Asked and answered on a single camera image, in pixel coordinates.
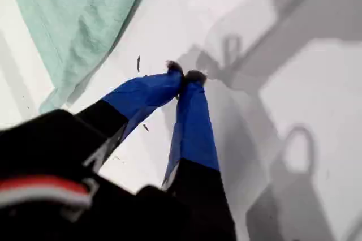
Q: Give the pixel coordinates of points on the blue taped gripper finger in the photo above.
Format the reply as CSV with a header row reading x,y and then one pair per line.
x,y
195,128
135,98

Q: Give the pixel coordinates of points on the pale green T-shirt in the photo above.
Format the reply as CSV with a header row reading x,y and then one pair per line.
x,y
76,26

